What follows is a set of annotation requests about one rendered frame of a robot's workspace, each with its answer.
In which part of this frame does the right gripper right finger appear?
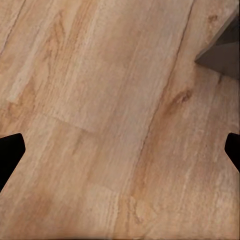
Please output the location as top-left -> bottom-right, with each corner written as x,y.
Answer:
224,133 -> 240,172

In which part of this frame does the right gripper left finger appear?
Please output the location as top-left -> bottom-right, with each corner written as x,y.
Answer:
0,133 -> 26,192

